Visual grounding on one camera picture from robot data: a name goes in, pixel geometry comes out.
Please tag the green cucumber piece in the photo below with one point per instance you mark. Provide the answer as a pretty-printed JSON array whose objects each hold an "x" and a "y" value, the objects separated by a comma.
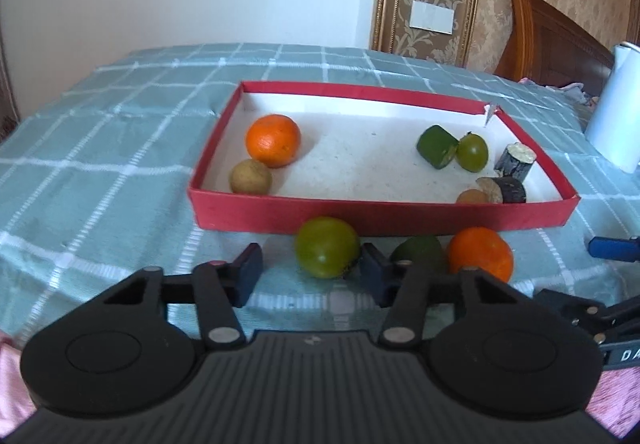
[{"x": 436, "y": 146}]

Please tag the brown longan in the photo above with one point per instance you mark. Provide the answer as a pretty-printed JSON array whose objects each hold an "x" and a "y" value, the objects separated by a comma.
[
  {"x": 250, "y": 177},
  {"x": 471, "y": 198}
]

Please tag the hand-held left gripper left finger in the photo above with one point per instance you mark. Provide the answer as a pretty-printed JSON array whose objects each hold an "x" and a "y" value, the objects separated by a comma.
[{"x": 249, "y": 274}]

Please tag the dark green avocado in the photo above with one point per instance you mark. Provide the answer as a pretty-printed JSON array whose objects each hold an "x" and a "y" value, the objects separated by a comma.
[{"x": 417, "y": 254}]

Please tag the white kettle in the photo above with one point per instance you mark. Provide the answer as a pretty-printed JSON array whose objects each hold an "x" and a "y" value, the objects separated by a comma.
[{"x": 615, "y": 113}]

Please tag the red cardboard box lid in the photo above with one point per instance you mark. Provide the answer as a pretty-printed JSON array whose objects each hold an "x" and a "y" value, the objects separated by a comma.
[{"x": 360, "y": 219}]

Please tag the white wall switch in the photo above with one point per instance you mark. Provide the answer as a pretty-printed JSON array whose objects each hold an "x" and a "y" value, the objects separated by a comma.
[{"x": 432, "y": 17}]

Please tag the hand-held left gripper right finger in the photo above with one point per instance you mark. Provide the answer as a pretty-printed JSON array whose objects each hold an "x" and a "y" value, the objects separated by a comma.
[{"x": 374, "y": 274}]

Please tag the large green tomato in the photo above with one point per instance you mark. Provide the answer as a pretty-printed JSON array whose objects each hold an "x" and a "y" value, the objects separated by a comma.
[{"x": 325, "y": 246}]

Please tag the orange mandarin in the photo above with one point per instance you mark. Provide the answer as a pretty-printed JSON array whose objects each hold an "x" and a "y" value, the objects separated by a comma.
[
  {"x": 273, "y": 140},
  {"x": 480, "y": 254}
]

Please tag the crumpled patterned cloth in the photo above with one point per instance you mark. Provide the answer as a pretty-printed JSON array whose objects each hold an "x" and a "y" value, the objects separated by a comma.
[{"x": 570, "y": 93}]

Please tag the beige patterned curtain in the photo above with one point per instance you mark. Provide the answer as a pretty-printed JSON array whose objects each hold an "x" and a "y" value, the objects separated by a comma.
[{"x": 7, "y": 93}]

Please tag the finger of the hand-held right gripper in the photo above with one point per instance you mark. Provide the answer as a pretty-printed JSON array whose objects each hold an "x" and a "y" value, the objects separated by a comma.
[
  {"x": 615, "y": 249},
  {"x": 590, "y": 316}
]

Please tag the small green tomato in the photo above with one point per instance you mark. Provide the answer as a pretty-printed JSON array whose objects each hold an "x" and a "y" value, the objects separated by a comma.
[{"x": 472, "y": 152}]

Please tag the wooden headboard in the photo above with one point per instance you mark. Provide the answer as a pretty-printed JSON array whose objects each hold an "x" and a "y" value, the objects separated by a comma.
[{"x": 545, "y": 43}]

